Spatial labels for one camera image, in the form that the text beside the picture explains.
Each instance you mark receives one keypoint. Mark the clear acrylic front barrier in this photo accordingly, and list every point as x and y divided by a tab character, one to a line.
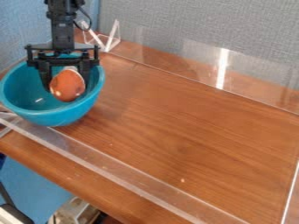
136	181

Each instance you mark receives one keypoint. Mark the clear acrylic corner bracket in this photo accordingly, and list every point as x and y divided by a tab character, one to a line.
105	41

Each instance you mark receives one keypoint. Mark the clear acrylic back barrier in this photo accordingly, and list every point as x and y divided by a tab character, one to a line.
257	79

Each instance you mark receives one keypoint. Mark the clear acrylic barrier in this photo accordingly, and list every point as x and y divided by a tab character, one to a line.
257	79
136	181

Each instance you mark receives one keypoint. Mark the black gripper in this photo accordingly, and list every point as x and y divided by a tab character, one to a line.
42	57

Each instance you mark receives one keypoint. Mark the grey black object bottom left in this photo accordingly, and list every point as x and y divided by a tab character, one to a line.
9	214

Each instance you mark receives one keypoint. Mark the brown and white toy mushroom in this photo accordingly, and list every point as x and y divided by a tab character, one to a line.
66	85

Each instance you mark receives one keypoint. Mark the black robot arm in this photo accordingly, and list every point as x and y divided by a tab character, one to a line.
61	13

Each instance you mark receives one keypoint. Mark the white box under table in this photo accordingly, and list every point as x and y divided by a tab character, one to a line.
74	211

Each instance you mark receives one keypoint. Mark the blue plastic bowl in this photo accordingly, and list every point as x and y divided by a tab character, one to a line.
24	96

